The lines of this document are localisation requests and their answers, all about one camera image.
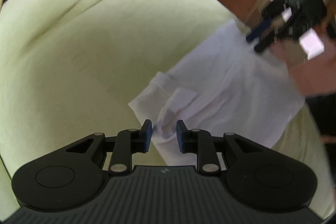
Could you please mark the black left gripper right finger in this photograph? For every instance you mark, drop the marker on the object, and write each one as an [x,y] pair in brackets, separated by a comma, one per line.
[256,176]

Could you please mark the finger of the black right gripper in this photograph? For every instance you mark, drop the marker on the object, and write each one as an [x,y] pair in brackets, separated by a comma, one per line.
[266,41]
[258,30]

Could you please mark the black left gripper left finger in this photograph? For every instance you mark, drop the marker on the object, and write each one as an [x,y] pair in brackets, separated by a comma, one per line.
[77,173]

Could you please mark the white cotton garment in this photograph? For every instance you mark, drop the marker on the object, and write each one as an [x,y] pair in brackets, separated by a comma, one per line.
[220,86]

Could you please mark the light green sofa cover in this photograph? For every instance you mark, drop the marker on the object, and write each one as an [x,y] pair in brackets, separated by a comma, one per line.
[71,67]

